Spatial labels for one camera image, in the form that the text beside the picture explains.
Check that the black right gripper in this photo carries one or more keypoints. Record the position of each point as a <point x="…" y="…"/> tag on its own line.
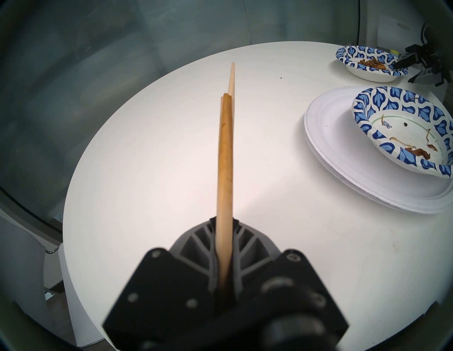
<point x="435" y="60"/>

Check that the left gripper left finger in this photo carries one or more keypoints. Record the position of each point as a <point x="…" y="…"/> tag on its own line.
<point x="170" y="276"/>

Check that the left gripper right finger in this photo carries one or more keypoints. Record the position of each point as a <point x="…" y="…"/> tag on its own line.
<point x="269" y="262"/>

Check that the large blue patterned paper bowl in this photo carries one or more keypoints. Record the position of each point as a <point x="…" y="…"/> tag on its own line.
<point x="385" y="93"/>

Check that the small blue patterned paper bowl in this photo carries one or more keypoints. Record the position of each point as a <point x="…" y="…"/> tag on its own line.
<point x="350" y="53"/>

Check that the small white foam plate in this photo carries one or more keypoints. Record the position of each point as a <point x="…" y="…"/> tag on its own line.
<point x="329" y="134"/>

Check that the white chair holding bottle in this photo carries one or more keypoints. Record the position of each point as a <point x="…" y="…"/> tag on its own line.
<point x="396" y="33"/>

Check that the minced brown food leftovers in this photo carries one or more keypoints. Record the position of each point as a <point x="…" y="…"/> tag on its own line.
<point x="371" y="63"/>

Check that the brown food scraps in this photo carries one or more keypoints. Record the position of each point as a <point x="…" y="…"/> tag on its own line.
<point x="419" y="152"/>

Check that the large white foam plate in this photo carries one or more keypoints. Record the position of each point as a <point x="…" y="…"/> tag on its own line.
<point x="417" y="211"/>

